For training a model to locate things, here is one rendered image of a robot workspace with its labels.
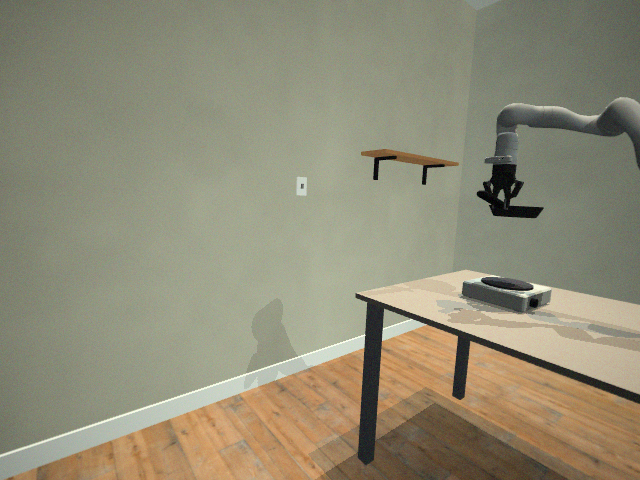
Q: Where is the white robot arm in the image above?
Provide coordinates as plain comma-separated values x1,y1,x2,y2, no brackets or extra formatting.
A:
484,98,640,170

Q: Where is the black frying pan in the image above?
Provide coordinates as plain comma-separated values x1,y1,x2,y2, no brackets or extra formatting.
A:
477,191,544,218

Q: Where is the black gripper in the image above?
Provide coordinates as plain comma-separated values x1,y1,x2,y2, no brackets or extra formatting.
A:
483,164,524,210

